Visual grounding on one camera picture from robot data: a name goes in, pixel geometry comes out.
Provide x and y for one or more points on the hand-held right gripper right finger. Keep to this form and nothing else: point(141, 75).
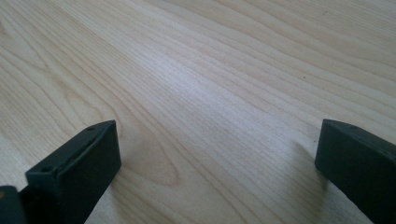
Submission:
point(358, 161)

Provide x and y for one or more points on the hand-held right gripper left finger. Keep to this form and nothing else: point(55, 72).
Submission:
point(77, 171)

